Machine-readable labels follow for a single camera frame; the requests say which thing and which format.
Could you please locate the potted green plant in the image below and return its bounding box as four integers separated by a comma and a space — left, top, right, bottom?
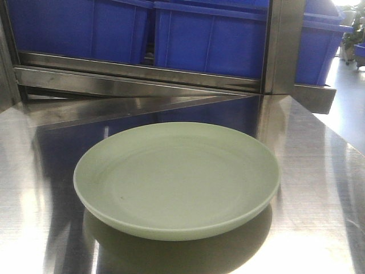
340, 1, 364, 66

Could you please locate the light green round plate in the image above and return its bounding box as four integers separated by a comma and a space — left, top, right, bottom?
73, 122, 281, 241

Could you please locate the blue plastic bin middle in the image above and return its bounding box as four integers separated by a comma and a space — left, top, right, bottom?
154, 2, 267, 78

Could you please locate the distant blue crate cart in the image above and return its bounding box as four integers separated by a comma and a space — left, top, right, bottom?
354, 43, 365, 69

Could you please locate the blue plastic bin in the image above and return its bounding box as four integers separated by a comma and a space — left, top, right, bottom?
6, 1, 153, 64
154, 2, 267, 78
295, 1, 353, 86

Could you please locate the blue plastic bin right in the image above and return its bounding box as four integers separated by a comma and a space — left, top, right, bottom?
295, 1, 353, 86

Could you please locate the stainless steel shelf rack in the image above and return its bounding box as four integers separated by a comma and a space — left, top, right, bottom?
1, 1, 336, 114

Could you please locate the blue plastic bin left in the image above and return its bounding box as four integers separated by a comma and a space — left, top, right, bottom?
6, 1, 153, 64

